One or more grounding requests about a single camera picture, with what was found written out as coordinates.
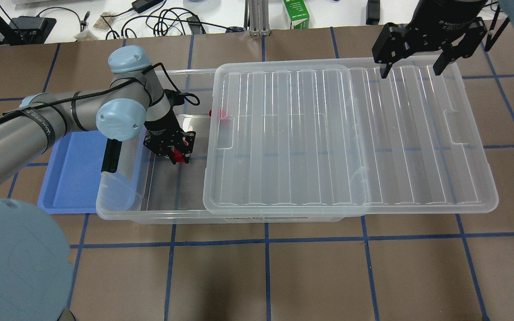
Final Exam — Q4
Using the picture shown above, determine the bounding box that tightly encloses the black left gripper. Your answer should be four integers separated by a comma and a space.
143, 117, 196, 164

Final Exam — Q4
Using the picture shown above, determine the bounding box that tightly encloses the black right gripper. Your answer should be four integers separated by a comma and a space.
372, 0, 487, 79

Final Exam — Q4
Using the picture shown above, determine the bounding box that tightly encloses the red block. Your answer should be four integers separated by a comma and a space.
173, 149, 186, 163
209, 108, 227, 119

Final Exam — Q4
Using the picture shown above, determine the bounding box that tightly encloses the clear plastic box lid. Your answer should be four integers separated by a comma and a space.
203, 56, 498, 220

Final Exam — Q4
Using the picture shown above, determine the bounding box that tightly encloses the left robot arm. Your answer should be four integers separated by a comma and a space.
0, 45, 196, 321

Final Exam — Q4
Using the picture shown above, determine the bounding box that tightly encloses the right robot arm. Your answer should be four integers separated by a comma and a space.
372, 0, 514, 78

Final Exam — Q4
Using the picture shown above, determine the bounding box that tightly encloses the clear plastic storage box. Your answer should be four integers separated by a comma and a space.
98, 62, 369, 224

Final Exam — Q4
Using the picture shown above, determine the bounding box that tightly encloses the blue plastic tray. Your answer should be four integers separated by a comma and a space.
37, 130, 149, 214

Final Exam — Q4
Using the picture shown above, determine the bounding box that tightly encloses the green white carton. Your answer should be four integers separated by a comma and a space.
282, 0, 311, 30

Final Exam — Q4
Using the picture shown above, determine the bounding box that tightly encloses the black power adapter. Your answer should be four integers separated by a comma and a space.
131, 0, 165, 13

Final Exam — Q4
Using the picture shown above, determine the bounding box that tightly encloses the black box handle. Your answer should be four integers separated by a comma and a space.
101, 139, 122, 173

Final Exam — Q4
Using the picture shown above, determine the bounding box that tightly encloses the aluminium frame post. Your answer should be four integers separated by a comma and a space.
244, 0, 271, 37

